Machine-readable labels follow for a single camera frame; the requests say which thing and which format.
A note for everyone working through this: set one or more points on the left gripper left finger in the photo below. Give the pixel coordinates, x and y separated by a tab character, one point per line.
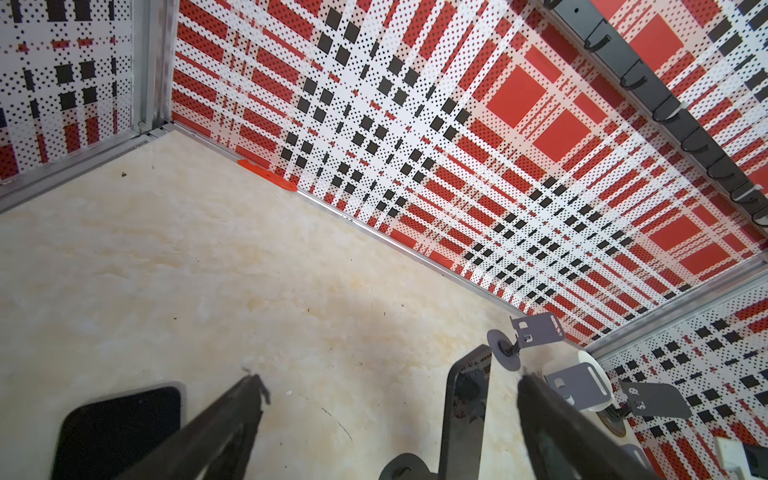
217	444

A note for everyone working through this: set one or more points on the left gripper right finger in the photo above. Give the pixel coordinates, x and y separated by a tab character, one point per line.
561	442

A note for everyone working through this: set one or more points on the black phone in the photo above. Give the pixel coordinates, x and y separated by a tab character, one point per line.
102	439
464	415

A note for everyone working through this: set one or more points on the purple phone stand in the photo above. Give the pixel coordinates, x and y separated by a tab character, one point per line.
530	332

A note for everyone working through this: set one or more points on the grey stand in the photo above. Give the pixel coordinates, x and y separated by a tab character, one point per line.
407	466

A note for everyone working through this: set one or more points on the white ceramic mug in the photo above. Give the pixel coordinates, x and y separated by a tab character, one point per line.
571	359

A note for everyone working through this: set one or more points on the red marker pen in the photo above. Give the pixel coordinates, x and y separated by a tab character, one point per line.
268	175

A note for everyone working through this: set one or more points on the black hook rail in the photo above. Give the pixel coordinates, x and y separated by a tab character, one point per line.
582	23

